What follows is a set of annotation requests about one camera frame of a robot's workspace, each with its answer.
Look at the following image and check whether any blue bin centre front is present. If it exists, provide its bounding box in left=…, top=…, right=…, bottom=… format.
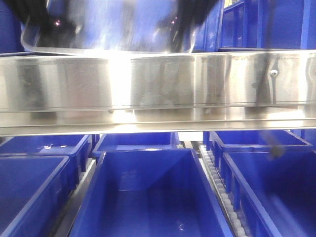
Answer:
left=70, top=149, right=232, bottom=237

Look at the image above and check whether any blue bin centre back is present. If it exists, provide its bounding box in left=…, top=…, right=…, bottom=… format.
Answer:
left=92, top=132, right=181, bottom=158

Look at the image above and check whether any white roller track lower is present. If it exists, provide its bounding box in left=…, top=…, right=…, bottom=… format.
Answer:
left=198, top=145, right=247, bottom=237

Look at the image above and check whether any blue bin left front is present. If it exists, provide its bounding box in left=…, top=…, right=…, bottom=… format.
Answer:
left=0, top=156, right=70, bottom=237

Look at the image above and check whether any blue bin right front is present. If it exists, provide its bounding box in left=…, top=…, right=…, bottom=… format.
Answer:
left=223, top=151, right=316, bottom=237

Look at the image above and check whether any blue bin right back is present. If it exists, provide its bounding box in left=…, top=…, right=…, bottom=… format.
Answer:
left=210, top=130, right=313, bottom=167

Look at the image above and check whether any stainless steel shelf rail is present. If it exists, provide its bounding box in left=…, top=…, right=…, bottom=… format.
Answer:
left=0, top=50, right=316, bottom=136

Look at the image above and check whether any blue bin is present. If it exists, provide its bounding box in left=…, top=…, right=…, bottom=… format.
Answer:
left=70, top=149, right=232, bottom=237
left=220, top=0, right=316, bottom=49
left=210, top=130, right=313, bottom=167
left=92, top=132, right=181, bottom=158
left=0, top=156, right=70, bottom=237
left=223, top=151, right=316, bottom=237
left=0, top=134, right=93, bottom=191

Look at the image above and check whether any blue bin upper right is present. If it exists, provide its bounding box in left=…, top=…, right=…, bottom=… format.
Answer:
left=220, top=0, right=316, bottom=49

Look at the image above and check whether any blue bin left back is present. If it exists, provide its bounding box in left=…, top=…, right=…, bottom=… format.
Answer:
left=0, top=134, right=93, bottom=191

